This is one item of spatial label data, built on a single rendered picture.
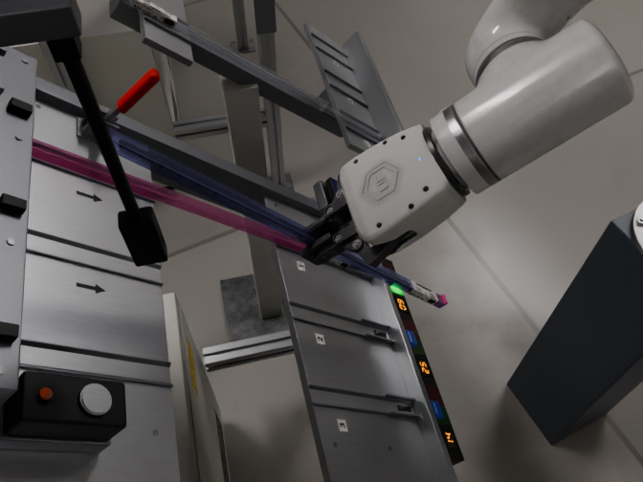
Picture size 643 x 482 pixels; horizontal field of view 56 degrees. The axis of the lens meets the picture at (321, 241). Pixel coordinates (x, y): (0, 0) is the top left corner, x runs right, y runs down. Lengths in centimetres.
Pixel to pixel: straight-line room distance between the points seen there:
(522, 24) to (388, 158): 17
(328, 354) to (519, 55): 40
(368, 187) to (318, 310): 24
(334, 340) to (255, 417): 85
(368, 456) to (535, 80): 43
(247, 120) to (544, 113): 67
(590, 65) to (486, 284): 132
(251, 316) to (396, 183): 118
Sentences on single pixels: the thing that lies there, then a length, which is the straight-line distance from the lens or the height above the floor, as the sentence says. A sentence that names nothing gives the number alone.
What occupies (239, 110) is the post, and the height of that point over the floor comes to 77.
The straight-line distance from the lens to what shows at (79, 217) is 63.
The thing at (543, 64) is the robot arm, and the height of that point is 118.
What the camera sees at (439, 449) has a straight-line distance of 81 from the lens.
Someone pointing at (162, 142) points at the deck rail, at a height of 98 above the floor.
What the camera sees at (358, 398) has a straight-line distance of 75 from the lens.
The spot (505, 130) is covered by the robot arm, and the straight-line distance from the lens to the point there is 54.
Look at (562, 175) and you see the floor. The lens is 216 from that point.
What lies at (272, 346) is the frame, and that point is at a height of 32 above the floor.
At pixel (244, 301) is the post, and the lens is 173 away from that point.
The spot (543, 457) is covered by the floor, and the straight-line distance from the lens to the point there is 165.
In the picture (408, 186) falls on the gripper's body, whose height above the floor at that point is 108.
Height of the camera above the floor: 150
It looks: 54 degrees down
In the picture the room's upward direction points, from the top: straight up
